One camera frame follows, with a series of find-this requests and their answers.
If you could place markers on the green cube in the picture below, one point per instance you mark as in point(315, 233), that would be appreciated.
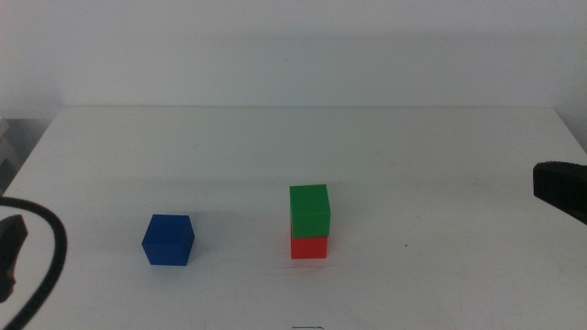
point(310, 211)

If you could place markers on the red cube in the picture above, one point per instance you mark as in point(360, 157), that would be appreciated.
point(309, 248)

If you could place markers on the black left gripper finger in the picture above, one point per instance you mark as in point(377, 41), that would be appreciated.
point(10, 247)

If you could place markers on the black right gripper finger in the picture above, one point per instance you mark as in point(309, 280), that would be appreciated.
point(561, 185)

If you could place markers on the blue cube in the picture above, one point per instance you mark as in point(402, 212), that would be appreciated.
point(167, 240)

